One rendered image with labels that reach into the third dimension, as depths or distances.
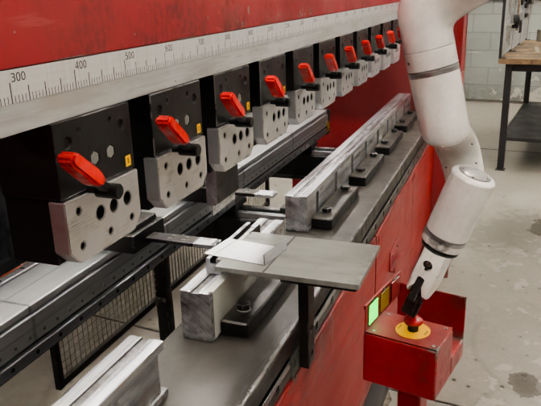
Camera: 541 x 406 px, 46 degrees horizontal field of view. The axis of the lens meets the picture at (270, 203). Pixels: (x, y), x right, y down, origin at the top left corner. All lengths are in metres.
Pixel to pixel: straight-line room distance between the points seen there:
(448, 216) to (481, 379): 1.56
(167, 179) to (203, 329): 0.35
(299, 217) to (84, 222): 0.95
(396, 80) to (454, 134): 2.09
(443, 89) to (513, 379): 1.76
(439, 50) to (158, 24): 0.50
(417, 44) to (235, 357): 0.62
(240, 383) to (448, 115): 0.58
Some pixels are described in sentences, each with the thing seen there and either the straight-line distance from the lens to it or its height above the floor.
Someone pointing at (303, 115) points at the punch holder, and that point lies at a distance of 1.49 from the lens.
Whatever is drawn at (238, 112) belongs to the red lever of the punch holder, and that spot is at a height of 1.28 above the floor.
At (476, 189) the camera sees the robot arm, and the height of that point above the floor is 1.12.
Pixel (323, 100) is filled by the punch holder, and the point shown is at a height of 1.20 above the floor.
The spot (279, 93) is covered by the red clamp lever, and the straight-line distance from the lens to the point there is 1.24.
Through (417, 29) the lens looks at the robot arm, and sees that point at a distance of 1.17.
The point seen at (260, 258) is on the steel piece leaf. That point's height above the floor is 1.00.
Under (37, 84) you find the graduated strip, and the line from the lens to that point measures 0.70.
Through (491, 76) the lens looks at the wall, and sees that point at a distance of 8.79.
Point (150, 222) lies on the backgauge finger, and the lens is 1.33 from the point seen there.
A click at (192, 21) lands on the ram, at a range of 0.99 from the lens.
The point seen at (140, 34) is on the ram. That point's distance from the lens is 0.87.
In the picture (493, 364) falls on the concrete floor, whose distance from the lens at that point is 2.83.
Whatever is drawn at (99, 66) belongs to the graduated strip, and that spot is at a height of 1.39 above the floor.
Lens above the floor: 1.47
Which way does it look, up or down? 18 degrees down
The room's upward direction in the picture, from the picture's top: 2 degrees counter-clockwise
